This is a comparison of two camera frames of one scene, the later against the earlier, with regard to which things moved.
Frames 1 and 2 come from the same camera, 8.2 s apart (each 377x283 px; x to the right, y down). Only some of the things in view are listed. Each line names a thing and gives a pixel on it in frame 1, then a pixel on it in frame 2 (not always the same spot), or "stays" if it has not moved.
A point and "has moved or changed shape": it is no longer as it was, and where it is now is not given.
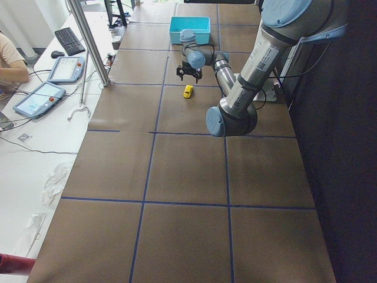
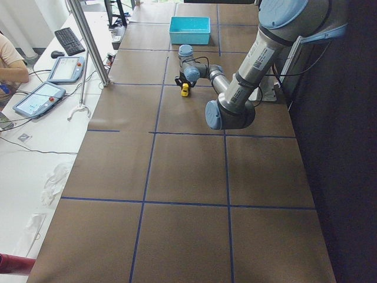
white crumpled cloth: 55,184 stays
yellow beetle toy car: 188,91 has moved or changed shape
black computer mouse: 56,53 stays
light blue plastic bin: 201,26 stays
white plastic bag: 25,243 stays
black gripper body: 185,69 -> 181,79
